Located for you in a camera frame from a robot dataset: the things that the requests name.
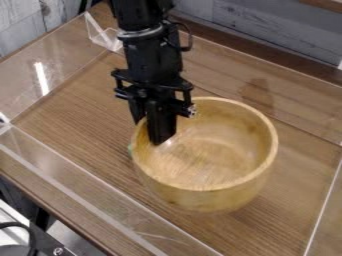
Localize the green rectangular block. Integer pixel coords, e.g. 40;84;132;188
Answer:
127;143;132;157

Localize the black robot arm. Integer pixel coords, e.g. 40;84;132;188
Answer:
110;0;195;145

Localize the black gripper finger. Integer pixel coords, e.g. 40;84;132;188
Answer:
128;97;146;123
146;100;176;145

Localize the black cable lower left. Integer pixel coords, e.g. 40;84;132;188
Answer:
0;221;42;256

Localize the clear acrylic corner bracket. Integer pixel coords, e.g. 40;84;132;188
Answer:
84;12;123;52

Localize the light wooden bowl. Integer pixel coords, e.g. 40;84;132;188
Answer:
131;97;279;213

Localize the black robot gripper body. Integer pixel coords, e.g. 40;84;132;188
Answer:
112;23;194;117

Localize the clear acrylic tray wall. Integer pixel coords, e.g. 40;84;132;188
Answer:
0;18;342;256

